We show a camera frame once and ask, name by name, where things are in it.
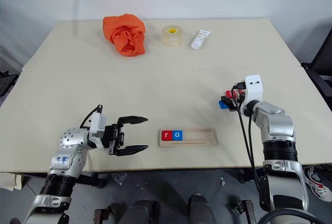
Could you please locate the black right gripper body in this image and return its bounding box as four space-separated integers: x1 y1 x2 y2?
231 80 247 111

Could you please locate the rusty metal bracket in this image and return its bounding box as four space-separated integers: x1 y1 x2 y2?
93 202 118 224
227 200 257 224

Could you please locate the white red sneaker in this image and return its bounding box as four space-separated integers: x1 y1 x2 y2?
302 166 332 199

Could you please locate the thick black floor cable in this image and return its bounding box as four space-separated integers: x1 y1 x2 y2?
258 207 332 224

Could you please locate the beige cloth scrap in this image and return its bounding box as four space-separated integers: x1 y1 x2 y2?
0 172 23 191

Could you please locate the crumpled orange cloth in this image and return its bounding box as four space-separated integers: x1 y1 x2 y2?
102 13 146 58

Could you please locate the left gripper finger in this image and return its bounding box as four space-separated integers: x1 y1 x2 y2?
117 115 149 127
113 144 149 157

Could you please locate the clear tape roll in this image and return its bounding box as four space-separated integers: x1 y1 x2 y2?
161 25 183 46

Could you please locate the black chair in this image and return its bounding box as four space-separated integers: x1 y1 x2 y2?
300 23 332 107

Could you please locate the white cream tube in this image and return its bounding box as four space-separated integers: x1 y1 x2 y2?
190 29 212 50

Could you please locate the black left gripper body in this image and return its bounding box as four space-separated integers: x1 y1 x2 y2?
102 122 126 156

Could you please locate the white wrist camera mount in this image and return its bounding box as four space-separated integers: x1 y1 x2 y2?
88 111 107 150
239 74 265 106

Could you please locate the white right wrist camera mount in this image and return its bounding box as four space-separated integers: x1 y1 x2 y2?
239 74 265 106

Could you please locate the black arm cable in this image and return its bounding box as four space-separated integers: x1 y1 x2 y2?
79 104 103 129
231 83 263 191

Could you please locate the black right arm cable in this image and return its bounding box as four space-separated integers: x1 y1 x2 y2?
231 83 263 191

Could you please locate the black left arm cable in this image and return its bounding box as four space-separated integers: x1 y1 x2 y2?
79 104 103 129

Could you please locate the wooden letter tray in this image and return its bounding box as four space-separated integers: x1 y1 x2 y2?
158 128 219 148

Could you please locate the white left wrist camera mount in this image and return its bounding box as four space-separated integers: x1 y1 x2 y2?
88 111 107 150

